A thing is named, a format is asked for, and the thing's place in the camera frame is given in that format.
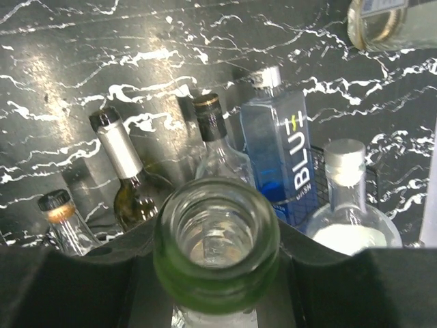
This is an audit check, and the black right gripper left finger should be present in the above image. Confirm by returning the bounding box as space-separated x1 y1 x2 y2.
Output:
1 221 171 327

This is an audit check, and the clear square bottle white label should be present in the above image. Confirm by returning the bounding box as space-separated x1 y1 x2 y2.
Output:
305 139 402 256

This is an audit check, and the clear flask black gold label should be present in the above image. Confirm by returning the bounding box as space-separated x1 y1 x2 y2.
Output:
193 93 256 187

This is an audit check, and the clear green-tinted bottle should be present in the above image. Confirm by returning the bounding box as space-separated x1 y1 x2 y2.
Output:
153 177 280 327

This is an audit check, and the blue clear tall bottle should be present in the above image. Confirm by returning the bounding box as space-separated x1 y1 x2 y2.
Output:
240 66 319 231

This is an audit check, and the black wire wine rack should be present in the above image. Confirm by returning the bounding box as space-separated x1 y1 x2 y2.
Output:
279 145 383 233

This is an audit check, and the clear bottle gold neck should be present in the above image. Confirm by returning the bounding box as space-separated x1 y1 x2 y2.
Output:
38 189 102 256

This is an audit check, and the clear bottle black cork cap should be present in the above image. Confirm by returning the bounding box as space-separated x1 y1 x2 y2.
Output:
347 1 436 52

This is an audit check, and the green wine bottle silver neck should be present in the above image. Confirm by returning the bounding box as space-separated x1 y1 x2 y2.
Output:
89 107 174 232

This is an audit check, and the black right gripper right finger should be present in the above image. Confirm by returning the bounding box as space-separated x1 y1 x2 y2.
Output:
257 222 436 327

